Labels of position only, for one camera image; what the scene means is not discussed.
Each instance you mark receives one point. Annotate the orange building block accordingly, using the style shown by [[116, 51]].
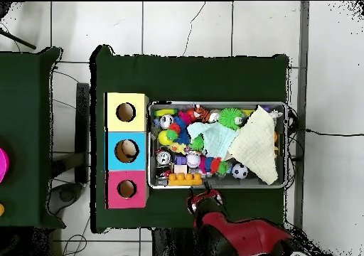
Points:
[[184, 179]]

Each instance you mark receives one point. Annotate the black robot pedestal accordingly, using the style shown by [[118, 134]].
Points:
[[170, 244]]

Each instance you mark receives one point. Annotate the small soccer ball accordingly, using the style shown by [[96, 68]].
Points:
[[239, 171]]

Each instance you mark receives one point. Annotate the clear mesh bin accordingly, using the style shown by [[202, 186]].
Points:
[[244, 182]]

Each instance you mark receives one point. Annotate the dark green side tablecloth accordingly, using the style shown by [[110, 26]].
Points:
[[22, 111]]

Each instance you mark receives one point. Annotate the black rod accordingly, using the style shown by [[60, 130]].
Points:
[[20, 41]]

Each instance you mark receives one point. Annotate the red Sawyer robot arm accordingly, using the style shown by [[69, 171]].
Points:
[[250, 236]]

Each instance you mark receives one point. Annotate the grey plastic base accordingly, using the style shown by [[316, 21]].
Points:
[[66, 194]]

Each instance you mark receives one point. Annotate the purple toy block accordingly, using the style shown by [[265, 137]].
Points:
[[180, 160]]

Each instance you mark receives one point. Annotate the pink round object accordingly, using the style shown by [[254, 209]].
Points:
[[3, 165]]

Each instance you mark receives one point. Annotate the tiger plush toy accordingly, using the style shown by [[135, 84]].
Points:
[[202, 114]]

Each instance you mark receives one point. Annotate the small baseball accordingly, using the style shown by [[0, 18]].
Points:
[[193, 160]]

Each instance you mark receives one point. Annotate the black stand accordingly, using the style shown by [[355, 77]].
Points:
[[83, 125]]

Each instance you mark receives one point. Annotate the wooden box with three holes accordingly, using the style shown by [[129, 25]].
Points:
[[136, 119]]

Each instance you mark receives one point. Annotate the grey metal rail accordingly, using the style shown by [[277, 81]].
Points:
[[303, 68]]

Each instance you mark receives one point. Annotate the small yellow object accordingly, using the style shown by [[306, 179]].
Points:
[[1, 210]]

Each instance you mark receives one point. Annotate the mint knitted cloth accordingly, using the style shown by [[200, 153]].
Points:
[[219, 140]]

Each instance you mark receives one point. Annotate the large multicolour spiky caterpillar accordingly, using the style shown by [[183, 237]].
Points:
[[182, 138]]

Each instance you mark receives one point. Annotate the green spiky ball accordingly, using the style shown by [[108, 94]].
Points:
[[229, 118]]

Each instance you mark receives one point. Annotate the cream knitted cloth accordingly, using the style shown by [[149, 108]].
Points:
[[256, 145]]

